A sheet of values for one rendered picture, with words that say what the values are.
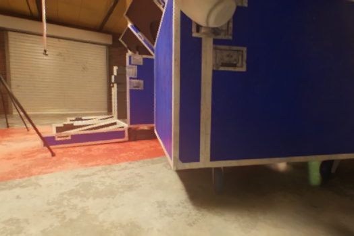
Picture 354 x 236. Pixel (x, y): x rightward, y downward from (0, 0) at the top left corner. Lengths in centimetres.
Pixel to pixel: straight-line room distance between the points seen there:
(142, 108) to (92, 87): 597
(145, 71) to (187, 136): 149
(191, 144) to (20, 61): 761
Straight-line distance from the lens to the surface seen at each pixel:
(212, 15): 46
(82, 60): 813
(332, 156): 125
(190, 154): 82
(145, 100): 217
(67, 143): 211
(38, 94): 797
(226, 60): 88
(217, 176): 94
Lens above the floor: 45
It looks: 5 degrees down
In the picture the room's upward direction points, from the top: 1 degrees clockwise
